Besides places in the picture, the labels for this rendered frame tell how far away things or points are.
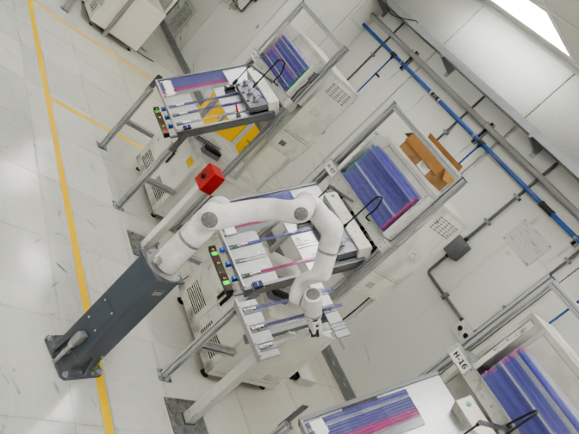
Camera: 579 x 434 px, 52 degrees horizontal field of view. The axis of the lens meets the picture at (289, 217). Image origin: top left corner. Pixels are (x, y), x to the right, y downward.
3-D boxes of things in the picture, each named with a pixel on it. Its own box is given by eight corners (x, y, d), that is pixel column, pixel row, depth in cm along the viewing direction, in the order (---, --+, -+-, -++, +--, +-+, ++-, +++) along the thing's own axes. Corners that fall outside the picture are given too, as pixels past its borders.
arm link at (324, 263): (300, 243, 257) (284, 304, 266) (333, 256, 252) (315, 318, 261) (308, 238, 265) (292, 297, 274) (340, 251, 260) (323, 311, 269)
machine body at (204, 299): (199, 380, 351) (270, 316, 333) (171, 292, 396) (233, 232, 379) (270, 394, 396) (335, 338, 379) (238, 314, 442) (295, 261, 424)
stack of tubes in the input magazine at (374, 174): (380, 230, 323) (417, 197, 315) (341, 173, 356) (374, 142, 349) (392, 238, 332) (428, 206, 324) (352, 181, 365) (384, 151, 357)
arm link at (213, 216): (207, 223, 266) (196, 235, 251) (202, 198, 263) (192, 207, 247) (317, 215, 259) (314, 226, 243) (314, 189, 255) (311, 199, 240)
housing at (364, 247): (355, 266, 335) (359, 250, 325) (320, 210, 367) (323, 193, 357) (368, 263, 337) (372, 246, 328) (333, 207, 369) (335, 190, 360)
